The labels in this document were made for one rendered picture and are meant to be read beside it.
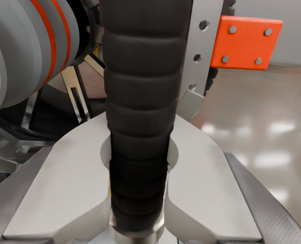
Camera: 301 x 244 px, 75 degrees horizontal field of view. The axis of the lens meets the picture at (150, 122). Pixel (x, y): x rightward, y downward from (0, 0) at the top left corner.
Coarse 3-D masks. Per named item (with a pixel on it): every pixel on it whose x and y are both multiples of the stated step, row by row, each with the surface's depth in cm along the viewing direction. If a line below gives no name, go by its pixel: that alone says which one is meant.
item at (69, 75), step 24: (72, 0) 37; (96, 0) 34; (96, 24) 36; (72, 72) 40; (48, 96) 58; (72, 96) 43; (0, 120) 43; (24, 120) 46; (48, 120) 50; (72, 120) 53
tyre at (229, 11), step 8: (224, 0) 32; (232, 0) 33; (224, 8) 33; (232, 8) 33; (208, 72) 38; (216, 72) 39; (208, 80) 39; (208, 88) 41; (8, 128) 45; (16, 136) 45; (24, 136) 46
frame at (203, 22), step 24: (192, 0) 25; (216, 0) 25; (192, 24) 27; (216, 24) 27; (192, 48) 28; (192, 72) 30; (192, 96) 32; (0, 144) 40; (24, 144) 42; (48, 144) 42; (0, 168) 39
